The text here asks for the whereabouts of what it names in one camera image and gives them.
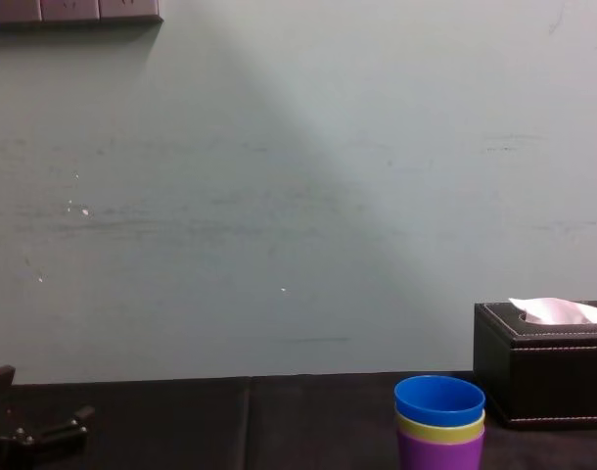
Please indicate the black table cloth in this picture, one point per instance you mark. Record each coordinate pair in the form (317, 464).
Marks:
(289, 426)

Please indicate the blue plastic cup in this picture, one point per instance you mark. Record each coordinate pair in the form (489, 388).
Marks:
(438, 399)

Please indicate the yellow-green plastic cup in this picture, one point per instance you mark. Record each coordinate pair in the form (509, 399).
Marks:
(440, 433)

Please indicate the purple plastic cup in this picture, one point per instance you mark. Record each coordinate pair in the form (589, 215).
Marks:
(440, 455)

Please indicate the black leather tissue box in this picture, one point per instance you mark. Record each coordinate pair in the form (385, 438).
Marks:
(553, 377)

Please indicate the white tissue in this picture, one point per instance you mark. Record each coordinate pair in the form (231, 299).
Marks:
(558, 311)

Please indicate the white wall socket panel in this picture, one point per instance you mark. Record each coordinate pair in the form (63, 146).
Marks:
(128, 7)
(12, 9)
(69, 8)

